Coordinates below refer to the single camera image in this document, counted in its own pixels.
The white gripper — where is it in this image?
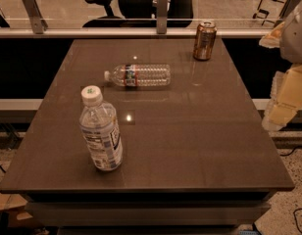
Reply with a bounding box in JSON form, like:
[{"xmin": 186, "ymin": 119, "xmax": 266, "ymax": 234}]
[{"xmin": 259, "ymin": 0, "xmax": 302, "ymax": 131}]

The clear bottle red label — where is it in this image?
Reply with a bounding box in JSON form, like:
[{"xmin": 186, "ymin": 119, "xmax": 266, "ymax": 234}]
[{"xmin": 104, "ymin": 64, "xmax": 171, "ymax": 87}]

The upright bottle white cap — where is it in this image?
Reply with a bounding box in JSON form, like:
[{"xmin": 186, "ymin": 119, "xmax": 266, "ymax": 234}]
[{"xmin": 79, "ymin": 85, "xmax": 123, "ymax": 171}]

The wooden cart with wheels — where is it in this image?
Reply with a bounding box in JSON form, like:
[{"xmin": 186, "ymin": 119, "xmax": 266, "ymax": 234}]
[{"xmin": 252, "ymin": 0, "xmax": 287, "ymax": 25}]

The brown soda can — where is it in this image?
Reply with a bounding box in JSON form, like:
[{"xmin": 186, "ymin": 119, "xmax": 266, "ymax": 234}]
[{"xmin": 193, "ymin": 21, "xmax": 217, "ymax": 61}]

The black office chair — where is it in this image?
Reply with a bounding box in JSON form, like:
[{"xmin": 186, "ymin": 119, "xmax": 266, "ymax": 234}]
[{"xmin": 83, "ymin": 0, "xmax": 193, "ymax": 27}]

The cardboard box under table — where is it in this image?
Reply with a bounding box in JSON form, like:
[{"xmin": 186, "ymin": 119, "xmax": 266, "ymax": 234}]
[{"xmin": 0, "ymin": 193, "xmax": 40, "ymax": 228}]

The right metal railing bracket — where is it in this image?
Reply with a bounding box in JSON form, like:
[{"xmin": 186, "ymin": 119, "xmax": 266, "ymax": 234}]
[{"xmin": 275, "ymin": 0, "xmax": 301, "ymax": 25}]

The metal railing bracket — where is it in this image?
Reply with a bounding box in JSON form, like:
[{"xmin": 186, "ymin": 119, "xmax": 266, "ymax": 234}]
[
  {"xmin": 275, "ymin": 0, "xmax": 301, "ymax": 25},
  {"xmin": 22, "ymin": 0, "xmax": 48, "ymax": 34},
  {"xmin": 156, "ymin": 0, "xmax": 168, "ymax": 34}
]

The black floor cable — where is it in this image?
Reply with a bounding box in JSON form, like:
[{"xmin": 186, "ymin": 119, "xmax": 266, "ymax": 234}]
[{"xmin": 278, "ymin": 145, "xmax": 302, "ymax": 235}]

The middle metal railing bracket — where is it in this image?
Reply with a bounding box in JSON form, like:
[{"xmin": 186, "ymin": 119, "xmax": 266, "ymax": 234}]
[{"xmin": 156, "ymin": 0, "xmax": 168, "ymax": 34}]

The left metal railing bracket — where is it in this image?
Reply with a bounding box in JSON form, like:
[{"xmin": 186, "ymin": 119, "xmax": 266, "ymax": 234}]
[{"xmin": 22, "ymin": 0, "xmax": 48, "ymax": 34}]

